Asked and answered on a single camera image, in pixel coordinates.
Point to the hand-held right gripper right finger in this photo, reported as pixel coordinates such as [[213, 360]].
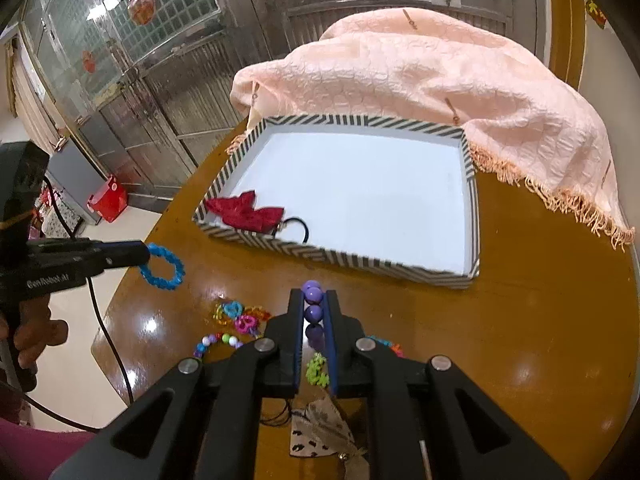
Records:
[[331, 347]]

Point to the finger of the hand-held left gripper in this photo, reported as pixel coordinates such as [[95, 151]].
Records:
[[127, 255]]

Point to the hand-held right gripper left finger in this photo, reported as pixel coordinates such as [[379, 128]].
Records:
[[299, 342]]

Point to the leopard bow with bell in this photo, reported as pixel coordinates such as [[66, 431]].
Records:
[[320, 432]]

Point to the striped cardboard tray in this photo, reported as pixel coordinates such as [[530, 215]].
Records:
[[350, 190]]

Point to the person's left hand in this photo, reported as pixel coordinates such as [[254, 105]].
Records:
[[35, 342]]

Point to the red bag on floor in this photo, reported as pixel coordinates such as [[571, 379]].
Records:
[[107, 200]]

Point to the grey cabinet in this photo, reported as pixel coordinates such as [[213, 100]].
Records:
[[75, 180]]

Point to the metal glass-block door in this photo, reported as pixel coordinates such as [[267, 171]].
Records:
[[165, 85]]

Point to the person's magenta clothing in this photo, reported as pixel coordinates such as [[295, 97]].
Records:
[[35, 452]]

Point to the small red door decoration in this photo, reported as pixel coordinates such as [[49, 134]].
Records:
[[88, 61]]

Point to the round red door decoration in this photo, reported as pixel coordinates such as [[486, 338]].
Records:
[[141, 6]]

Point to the pink fringed blanket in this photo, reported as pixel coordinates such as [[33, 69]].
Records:
[[425, 85]]

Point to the red gold wall decoration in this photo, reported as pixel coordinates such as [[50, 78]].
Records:
[[596, 12]]

